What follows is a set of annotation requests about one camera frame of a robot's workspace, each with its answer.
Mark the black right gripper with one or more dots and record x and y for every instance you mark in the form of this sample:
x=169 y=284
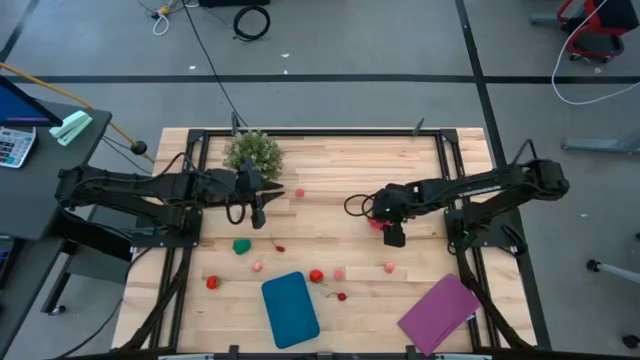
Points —
x=392 y=202

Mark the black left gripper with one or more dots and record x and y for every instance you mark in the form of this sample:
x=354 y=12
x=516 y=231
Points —
x=250 y=182

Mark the red toy produce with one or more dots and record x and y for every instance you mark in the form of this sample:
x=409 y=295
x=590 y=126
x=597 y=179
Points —
x=376 y=225

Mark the pink toy fruit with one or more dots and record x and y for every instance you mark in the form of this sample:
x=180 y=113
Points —
x=339 y=274
x=257 y=266
x=299 y=192
x=389 y=268

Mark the green toy pepper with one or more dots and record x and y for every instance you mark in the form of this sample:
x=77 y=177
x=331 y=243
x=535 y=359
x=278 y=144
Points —
x=241 y=245

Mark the red toy strawberry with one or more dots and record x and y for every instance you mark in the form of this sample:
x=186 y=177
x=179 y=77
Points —
x=213 y=282

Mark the teal plastic tupperware tub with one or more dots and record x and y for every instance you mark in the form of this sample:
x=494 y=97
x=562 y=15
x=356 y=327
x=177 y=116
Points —
x=290 y=310

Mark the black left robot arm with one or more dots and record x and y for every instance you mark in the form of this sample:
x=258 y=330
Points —
x=125 y=187

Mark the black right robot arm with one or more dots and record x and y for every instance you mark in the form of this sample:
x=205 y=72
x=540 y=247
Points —
x=500 y=182

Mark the green artificial potted plant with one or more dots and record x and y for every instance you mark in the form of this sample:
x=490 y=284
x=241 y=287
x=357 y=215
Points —
x=255 y=150

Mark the purple pad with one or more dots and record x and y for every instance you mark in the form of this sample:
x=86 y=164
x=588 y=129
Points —
x=440 y=315

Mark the black round knob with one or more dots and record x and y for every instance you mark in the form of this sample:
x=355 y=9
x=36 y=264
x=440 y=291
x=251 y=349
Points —
x=139 y=147

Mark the mint green stapler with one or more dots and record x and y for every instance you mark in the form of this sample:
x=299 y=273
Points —
x=72 y=127

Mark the dark side desk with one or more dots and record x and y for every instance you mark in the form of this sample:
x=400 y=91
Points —
x=45 y=200

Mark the grey stand leg with caster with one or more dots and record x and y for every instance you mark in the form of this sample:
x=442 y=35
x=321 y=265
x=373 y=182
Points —
x=615 y=271

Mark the white desk calculator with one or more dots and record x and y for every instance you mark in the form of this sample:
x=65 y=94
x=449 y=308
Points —
x=15 y=146

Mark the computer monitor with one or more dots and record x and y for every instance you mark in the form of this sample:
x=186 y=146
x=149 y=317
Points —
x=20 y=107

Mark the red wheeled cart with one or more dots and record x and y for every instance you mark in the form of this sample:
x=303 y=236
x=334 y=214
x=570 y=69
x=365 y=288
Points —
x=600 y=30

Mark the black caster wheel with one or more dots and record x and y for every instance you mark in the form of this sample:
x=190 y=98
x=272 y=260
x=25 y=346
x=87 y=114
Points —
x=631 y=341

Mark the black aluminium table frame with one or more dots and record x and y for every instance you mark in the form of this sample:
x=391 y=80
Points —
x=200 y=137

